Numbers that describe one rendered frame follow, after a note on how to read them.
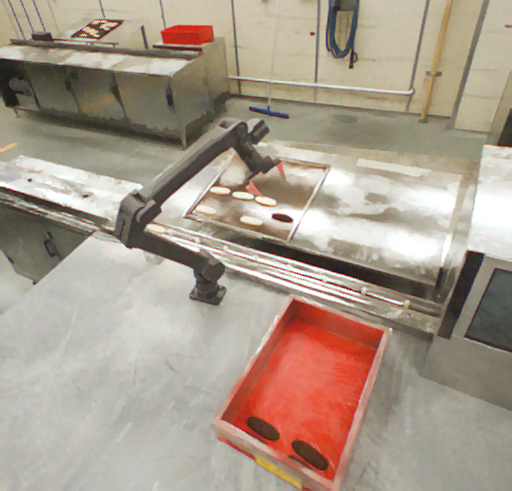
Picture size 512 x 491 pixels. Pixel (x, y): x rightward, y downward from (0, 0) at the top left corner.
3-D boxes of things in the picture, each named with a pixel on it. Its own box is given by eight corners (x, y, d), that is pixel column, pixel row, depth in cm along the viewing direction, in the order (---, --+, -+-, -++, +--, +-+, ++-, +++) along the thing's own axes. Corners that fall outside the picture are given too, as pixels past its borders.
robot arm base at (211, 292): (188, 298, 142) (217, 306, 138) (184, 282, 137) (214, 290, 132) (199, 282, 148) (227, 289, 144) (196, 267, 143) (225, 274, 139)
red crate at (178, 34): (162, 43, 450) (159, 31, 442) (178, 36, 475) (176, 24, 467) (199, 45, 432) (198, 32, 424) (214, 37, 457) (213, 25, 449)
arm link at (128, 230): (98, 232, 107) (115, 248, 101) (124, 190, 106) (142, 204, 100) (201, 270, 142) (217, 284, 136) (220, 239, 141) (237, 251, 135)
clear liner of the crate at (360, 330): (211, 441, 101) (206, 423, 95) (289, 310, 133) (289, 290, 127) (336, 515, 87) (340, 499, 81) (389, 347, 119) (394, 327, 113)
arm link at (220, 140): (126, 214, 110) (145, 230, 104) (115, 200, 106) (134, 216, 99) (232, 126, 122) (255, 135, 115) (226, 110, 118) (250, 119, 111)
